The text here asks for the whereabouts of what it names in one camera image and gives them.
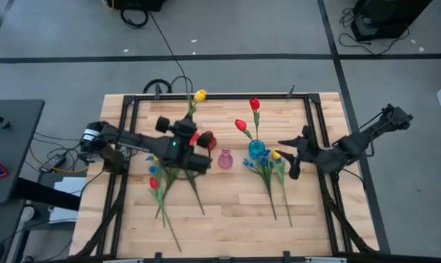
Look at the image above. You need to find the pink glass vase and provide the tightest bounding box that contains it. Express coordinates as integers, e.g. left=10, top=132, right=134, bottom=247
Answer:
left=217, top=147, right=234, bottom=171

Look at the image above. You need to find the black aluminium table frame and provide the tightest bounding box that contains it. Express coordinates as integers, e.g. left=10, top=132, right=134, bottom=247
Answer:
left=73, top=93, right=378, bottom=263

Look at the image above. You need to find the yellow cable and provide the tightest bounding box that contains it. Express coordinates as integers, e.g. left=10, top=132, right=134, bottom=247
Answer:
left=29, top=145, right=89, bottom=175

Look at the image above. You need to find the red glass vase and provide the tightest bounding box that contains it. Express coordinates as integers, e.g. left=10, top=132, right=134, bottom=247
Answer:
left=206, top=130, right=218, bottom=151

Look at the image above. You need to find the black coiled cable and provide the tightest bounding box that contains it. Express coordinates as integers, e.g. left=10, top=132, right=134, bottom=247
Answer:
left=119, top=7, right=150, bottom=29

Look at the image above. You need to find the black cable bundle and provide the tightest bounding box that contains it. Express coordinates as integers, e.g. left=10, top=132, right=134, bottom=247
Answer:
left=338, top=6, right=411, bottom=56

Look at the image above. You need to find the large black equipment case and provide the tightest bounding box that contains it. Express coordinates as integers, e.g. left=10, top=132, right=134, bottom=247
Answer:
left=350, top=0, right=434, bottom=42

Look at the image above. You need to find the black cable loop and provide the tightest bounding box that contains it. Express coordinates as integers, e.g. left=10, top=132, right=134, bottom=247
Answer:
left=143, top=78, right=173, bottom=94

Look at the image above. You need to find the long black floor cable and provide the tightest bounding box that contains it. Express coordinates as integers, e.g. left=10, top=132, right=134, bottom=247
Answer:
left=148, top=10, right=190, bottom=94

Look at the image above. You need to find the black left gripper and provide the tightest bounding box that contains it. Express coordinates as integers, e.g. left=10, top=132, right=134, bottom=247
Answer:
left=155, top=115, right=212, bottom=175

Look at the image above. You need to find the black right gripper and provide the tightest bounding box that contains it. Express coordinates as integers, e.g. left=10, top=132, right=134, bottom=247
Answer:
left=276, top=126, right=329, bottom=180

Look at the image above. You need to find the white paper stack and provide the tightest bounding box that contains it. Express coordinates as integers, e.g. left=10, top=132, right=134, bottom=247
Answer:
left=53, top=176, right=83, bottom=200
left=48, top=205, right=79, bottom=224

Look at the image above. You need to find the teal glass vase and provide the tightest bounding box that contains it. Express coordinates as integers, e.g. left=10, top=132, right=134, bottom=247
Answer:
left=247, top=140, right=266, bottom=160

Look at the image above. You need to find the black desk leg beam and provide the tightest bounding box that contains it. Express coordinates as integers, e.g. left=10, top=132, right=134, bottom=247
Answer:
left=14, top=176, right=83, bottom=212

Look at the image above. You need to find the black equipment box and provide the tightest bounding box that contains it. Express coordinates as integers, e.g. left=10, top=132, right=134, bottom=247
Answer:
left=110, top=0, right=169, bottom=12

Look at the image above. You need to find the black desk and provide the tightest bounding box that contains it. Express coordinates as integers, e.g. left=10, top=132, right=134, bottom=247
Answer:
left=0, top=98, right=46, bottom=205

